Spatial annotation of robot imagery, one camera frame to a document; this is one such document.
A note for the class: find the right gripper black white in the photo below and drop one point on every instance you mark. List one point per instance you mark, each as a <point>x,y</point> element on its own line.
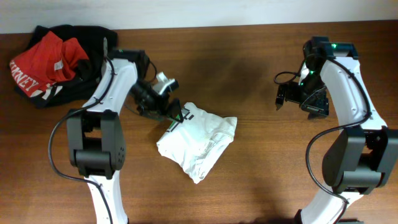
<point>319,107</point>

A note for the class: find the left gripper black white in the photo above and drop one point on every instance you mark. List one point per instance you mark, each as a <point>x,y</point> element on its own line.
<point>156,106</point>

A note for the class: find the white t-shirt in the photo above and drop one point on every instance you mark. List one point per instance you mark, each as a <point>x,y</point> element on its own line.
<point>198,142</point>

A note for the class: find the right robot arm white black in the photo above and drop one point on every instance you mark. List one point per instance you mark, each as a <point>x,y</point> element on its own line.
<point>364,154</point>

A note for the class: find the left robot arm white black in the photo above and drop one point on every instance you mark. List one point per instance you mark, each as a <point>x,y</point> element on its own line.
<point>95,135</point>

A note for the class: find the red and black folded garment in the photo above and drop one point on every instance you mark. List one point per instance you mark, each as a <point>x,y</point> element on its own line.
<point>48,67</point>

